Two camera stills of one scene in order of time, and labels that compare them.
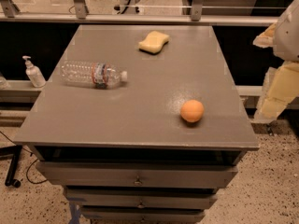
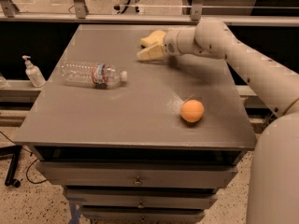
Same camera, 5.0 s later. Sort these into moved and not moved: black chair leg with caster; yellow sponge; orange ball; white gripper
Moved: white gripper
Not moved: black chair leg with caster; yellow sponge; orange ball
